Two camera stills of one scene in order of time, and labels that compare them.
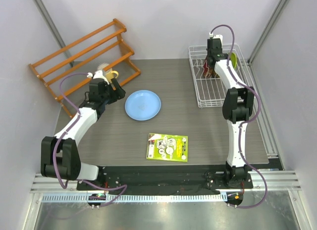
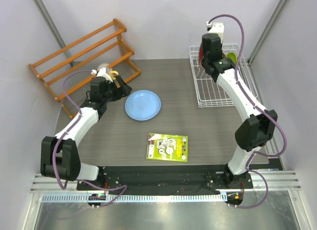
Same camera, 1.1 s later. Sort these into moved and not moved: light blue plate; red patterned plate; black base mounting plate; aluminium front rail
Moved: red patterned plate
Not moved: black base mounting plate; light blue plate; aluminium front rail
